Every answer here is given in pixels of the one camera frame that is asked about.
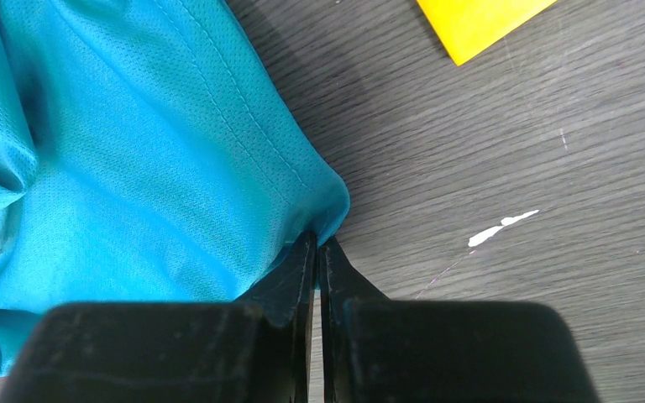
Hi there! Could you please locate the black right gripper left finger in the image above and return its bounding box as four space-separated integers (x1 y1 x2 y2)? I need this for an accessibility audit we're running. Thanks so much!
0 233 317 402

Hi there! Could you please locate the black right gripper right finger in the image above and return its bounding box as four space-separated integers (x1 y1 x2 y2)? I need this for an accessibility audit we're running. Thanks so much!
318 239 599 402

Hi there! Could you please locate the turquoise t-shirt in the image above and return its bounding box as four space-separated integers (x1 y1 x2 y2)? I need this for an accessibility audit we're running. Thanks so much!
0 1 350 377

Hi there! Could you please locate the yellow rectangular block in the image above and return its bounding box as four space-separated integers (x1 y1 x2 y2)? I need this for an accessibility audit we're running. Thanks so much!
417 0 555 65

